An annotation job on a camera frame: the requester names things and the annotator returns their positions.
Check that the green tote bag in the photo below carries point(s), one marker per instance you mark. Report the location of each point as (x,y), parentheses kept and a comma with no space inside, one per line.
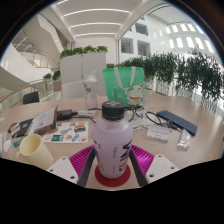
(123,85)

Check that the small clear plastic packet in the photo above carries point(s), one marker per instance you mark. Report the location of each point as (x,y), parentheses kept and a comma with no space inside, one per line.
(184,139)

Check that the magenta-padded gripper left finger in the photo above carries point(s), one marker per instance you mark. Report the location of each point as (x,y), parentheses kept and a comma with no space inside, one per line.
(80,160)

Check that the purple drink bottle black cap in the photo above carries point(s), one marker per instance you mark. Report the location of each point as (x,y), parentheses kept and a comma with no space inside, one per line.
(111,143)

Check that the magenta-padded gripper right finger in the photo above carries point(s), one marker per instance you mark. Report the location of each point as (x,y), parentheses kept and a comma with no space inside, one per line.
(143,158)

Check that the white printed card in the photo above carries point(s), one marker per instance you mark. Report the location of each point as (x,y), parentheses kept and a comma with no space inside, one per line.
(158,133)

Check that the white cabinet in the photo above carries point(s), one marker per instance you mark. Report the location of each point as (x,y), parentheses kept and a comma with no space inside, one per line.
(83,71)

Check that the green plants in planter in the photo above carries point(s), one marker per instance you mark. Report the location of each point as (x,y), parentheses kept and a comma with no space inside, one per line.
(55,75)

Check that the clear plastic water bottle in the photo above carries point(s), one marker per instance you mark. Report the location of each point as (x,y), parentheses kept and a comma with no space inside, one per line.
(90,91)

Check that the colourful sticker sheet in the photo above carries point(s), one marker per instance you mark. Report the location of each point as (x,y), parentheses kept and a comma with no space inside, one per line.
(66,131)

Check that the small blue object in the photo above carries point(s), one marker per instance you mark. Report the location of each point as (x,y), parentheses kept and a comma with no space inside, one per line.
(18,141)

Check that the white chair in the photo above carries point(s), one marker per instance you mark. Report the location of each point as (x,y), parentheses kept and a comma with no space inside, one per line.
(71,90)

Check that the green plant hedge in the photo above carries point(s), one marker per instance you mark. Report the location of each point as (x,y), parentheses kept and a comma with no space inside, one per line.
(186,71)

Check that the small black pouch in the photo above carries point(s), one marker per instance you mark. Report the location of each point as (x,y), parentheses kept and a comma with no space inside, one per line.
(66,114)

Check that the pale yellow mug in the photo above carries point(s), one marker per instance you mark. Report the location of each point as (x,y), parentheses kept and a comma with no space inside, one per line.
(35,151)

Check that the black chair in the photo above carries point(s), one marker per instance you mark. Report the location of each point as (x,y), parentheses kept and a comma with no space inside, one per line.
(31,98)

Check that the flat round red coaster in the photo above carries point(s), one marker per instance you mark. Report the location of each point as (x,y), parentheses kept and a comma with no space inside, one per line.
(111,182)

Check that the green plants atop cabinet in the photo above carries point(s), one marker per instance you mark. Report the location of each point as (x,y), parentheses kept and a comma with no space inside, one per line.
(83,50)

